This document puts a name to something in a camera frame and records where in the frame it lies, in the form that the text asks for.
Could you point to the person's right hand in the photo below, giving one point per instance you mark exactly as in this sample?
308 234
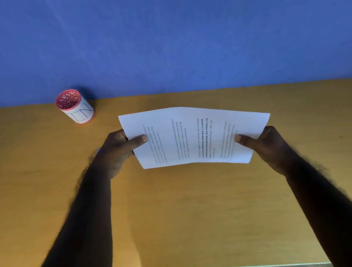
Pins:
272 148

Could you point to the person's left hand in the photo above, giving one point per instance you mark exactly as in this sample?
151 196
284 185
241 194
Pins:
113 151

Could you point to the white printed paper sheet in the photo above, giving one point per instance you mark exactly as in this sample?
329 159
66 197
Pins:
182 130

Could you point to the person's right forearm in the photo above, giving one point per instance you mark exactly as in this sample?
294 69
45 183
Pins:
340 218

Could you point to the person's left forearm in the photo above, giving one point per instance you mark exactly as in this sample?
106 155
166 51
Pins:
78 251

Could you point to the red cup with white label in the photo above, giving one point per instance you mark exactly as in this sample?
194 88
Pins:
77 108

